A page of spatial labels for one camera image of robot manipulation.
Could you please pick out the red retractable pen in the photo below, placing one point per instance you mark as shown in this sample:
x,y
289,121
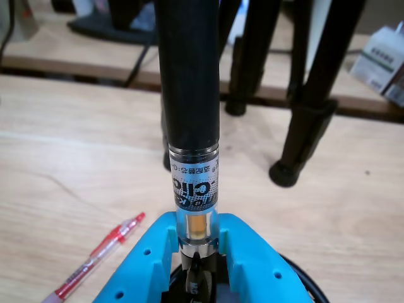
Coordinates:
x,y
94,255

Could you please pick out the black monitor stand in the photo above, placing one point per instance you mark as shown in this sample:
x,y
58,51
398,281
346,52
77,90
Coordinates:
x,y
110,31

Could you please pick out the black camera tripod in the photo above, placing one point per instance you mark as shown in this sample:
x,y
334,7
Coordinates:
x,y
303,126

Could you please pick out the white box green stripe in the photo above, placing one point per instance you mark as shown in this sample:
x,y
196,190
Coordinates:
x,y
375,53

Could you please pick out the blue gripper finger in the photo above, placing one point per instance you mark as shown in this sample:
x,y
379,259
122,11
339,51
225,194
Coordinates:
x,y
262,271
142,262

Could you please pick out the white cylinder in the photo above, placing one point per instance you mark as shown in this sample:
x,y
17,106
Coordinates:
x,y
312,31

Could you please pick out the clear plastic container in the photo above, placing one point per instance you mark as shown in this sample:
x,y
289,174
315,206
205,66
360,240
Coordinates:
x,y
26,19

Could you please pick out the blue white package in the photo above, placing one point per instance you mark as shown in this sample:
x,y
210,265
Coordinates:
x,y
232,25

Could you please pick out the black retractable gel pen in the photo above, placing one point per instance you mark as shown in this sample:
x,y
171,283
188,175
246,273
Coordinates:
x,y
189,94

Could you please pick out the light wood background desk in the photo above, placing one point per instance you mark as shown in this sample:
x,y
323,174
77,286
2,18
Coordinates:
x,y
79,63

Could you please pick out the white plastic bottle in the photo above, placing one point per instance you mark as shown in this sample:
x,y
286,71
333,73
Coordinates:
x,y
83,6

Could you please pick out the black mesh pen holder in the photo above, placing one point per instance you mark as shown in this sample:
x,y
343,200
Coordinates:
x,y
304,277

